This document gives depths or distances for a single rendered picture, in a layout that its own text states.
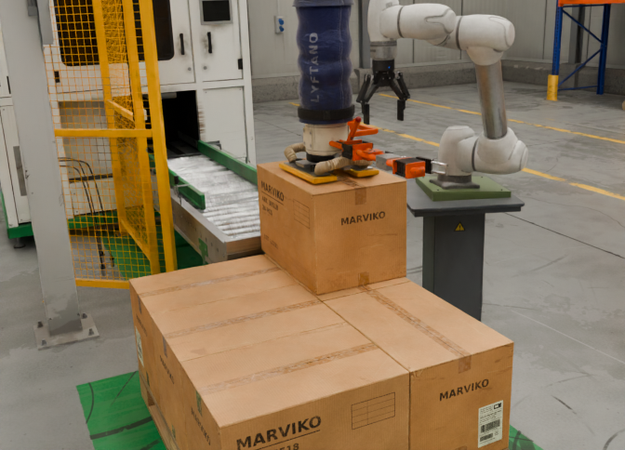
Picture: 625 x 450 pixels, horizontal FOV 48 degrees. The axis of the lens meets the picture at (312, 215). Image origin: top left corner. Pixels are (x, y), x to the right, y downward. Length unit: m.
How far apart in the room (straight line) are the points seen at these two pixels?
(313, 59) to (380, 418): 1.34
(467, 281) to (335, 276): 0.87
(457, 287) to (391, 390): 1.28
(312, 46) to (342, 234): 0.72
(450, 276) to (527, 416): 0.72
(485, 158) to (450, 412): 1.25
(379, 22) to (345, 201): 0.67
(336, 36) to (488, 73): 0.64
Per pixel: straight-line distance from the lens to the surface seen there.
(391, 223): 2.73
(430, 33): 2.30
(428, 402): 2.25
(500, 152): 3.10
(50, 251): 3.71
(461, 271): 3.32
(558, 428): 2.98
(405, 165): 2.26
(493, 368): 2.36
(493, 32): 2.79
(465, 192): 3.17
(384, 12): 2.35
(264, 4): 12.49
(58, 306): 3.81
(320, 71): 2.69
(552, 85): 12.01
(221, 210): 3.82
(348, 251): 2.66
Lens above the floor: 1.60
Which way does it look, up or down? 17 degrees down
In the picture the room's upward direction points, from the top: 2 degrees counter-clockwise
